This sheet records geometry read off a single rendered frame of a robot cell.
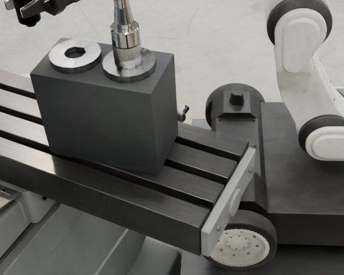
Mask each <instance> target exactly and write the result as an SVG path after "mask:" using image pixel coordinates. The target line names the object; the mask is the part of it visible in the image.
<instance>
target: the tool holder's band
mask: <svg viewBox="0 0 344 275"><path fill-rule="evenodd" d="M139 32H140V27H139V23H138V22H136V21H135V20H134V21H133V22H132V25H131V27H129V28H127V29H120V28H118V27H117V24H115V23H114V22H113V23H112V24H111V26H110V33H111V35H112V36H113V37H115V38H118V39H128V38H132V37H134V36H136V35H137V34H138V33H139Z"/></svg>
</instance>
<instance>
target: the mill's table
mask: <svg viewBox="0 0 344 275"><path fill-rule="evenodd" d="M178 132H179V133H178V135H177V137H176V139H175V141H174V143H173V145H172V148H171V150H170V152H169V154H168V156H167V158H166V160H165V162H164V164H163V166H162V168H161V171H160V173H159V174H158V175H154V174H149V173H146V172H141V171H135V170H131V169H125V168H121V167H117V166H112V165H107V164H102V163H97V162H92V161H88V160H83V159H78V158H73V157H68V156H63V155H60V154H54V153H51V152H50V148H49V144H48V140H47V137H46V134H45V129H44V126H43V122H42V119H41V115H40V111H39V107H38V103H37V100H36V97H35V93H34V89H33V85H32V81H31V78H28V77H25V76H21V75H18V74H14V73H10V72H8V71H4V70H0V180H2V181H5V182H7V183H10V184H13V185H15V186H18V187H20V188H23V189H25V190H28V191H30V192H33V193H36V194H39V195H41V196H44V197H46V198H49V199H51V200H54V201H57V202H60V203H62V204H65V205H67V206H70V207H72V208H76V209H77V210H80V211H83V212H86V213H88V214H91V215H93V216H96V217H98V218H102V219H104V220H107V221H109V222H112V223H114V224H117V225H119V226H122V227H124V228H128V229H130V230H133V231H135V232H138V233H140V234H143V235H145V236H148V237H151V238H154V239H156V240H159V241H161V242H164V243H167V244H169V245H171V246H174V247H177V248H180V249H182V250H185V251H187V252H190V253H193V254H195V255H198V256H200V254H202V255H205V256H210V255H211V253H212V251H213V249H214V247H215V245H216V244H217V242H218V240H219V238H220V236H221V234H222V233H223V231H224V229H225V228H226V226H227V224H228V222H229V220H230V218H231V217H232V216H234V214H235V213H236V212H237V210H238V207H239V204H240V200H241V197H242V195H243V193H244V191H245V190H246V188H247V186H248V184H249V182H250V180H251V178H252V176H253V175H254V165H255V157H256V150H255V149H254V148H250V147H248V144H249V142H248V141H245V140H242V139H238V138H235V137H231V136H228V135H224V134H221V133H217V132H214V131H211V130H207V129H204V128H200V127H196V126H194V125H190V124H187V123H183V122H179V121H178Z"/></svg>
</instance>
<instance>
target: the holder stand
mask: <svg viewBox="0 0 344 275"><path fill-rule="evenodd" d="M141 49H142V55H143V61H142V63H141V64H140V65H139V66H137V67H135V68H130V69H123V68H120V67H118V66H117V65H116V64H115V61H114V54H113V49H112V45H111V44H104V43H96V42H95V41H93V40H89V39H78V38H76V39H70V38H63V37H62V38H60V39H59V40H58V42H57V43H56V44H55V45H54V46H53V47H52V48H51V50H50V51H49V52H48V53H47V54H46V55H45V56H44V58H43V59H42V60H41V61H40V62H39V63H38V64H37V66H36V67H35V68H34V69H33V70H32V71H31V72H30V77H31V81H32V85H33V89H34V93H35V97H36V100H37V103H38V107H39V111H40V115H41V119H42V122H43V126H44V129H45V134H46V137H47V140H48V144H49V148H50V152H51V153H54V154H60V155H63V156H68V157H73V158H78V159H83V160H88V161H92V162H97V163H102V164H107V165H112V166H117V167H121V168H125V169H131V170H135V171H141V172H146V173H149V174H154V175H158V174H159V173H160V171H161V168H162V166H163V164H164V162H165V160H166V158H167V156H168V154H169V152H170V150H171V148H172V145H173V143H174V141H175V139H176V137H177V135H178V133H179V132H178V121H177V101H176V81H175V60H174V54H173V53H167V52H160V51H152V50H148V49H146V48H143V47H141Z"/></svg>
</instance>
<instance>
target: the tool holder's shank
mask: <svg viewBox="0 0 344 275"><path fill-rule="evenodd" d="M133 21H134V18H133V14H132V10H131V6H130V3H129V0H114V23H115V24H117V27H118V28H120V29H127V28H129V27H131V25H132V22H133Z"/></svg>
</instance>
